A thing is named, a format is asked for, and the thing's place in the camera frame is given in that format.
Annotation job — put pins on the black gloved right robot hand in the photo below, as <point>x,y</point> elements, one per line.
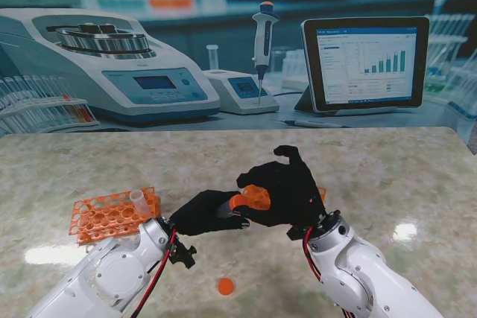
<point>290,191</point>

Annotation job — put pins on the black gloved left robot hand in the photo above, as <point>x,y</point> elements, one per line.
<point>201,215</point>

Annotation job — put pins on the clear plastic test tube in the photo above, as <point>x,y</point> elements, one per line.
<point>225,210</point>
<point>139,202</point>

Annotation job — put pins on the orange round tube cap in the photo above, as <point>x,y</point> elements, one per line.
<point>236,200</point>
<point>226,286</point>

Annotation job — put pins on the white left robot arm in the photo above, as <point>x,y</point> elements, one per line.
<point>115,277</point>

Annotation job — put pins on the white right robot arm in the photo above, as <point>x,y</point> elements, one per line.
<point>365,273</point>

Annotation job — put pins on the orange test tube rack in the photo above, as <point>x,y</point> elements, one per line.
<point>108,202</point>
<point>259,197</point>

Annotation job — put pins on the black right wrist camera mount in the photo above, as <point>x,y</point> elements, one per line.
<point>296,232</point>

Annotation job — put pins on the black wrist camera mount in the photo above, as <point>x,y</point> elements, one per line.
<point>296,232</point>
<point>184,254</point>

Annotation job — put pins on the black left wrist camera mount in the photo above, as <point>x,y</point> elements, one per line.
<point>184,254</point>

